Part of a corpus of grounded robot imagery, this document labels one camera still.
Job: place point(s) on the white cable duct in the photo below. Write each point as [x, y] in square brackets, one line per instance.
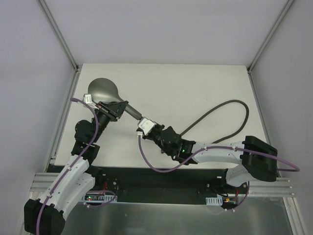
[220, 200]
[98, 198]

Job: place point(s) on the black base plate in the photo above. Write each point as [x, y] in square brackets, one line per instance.
[143, 185]

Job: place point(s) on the aluminium frame post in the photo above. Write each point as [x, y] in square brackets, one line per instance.
[57, 33]
[271, 33]

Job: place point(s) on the grey shower head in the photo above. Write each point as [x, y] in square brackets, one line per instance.
[104, 90]

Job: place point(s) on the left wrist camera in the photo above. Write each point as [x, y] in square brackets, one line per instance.
[87, 99]

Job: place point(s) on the right white cable duct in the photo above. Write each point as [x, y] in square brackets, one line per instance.
[220, 200]

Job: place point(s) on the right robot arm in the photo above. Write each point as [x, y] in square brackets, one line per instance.
[253, 158]

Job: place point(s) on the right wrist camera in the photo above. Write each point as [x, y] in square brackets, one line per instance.
[145, 126]

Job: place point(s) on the left aluminium frame post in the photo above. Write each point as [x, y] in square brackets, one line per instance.
[57, 33]

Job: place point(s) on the left white cable duct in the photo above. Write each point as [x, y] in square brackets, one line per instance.
[98, 198]

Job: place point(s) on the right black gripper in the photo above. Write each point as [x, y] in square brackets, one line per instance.
[153, 130]

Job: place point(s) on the right aluminium frame post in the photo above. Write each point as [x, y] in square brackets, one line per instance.
[271, 33]

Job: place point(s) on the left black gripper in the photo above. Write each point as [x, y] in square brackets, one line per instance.
[111, 111]

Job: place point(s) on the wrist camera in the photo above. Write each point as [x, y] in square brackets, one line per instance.
[145, 126]
[87, 99]

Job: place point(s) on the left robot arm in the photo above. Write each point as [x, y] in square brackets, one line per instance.
[47, 214]

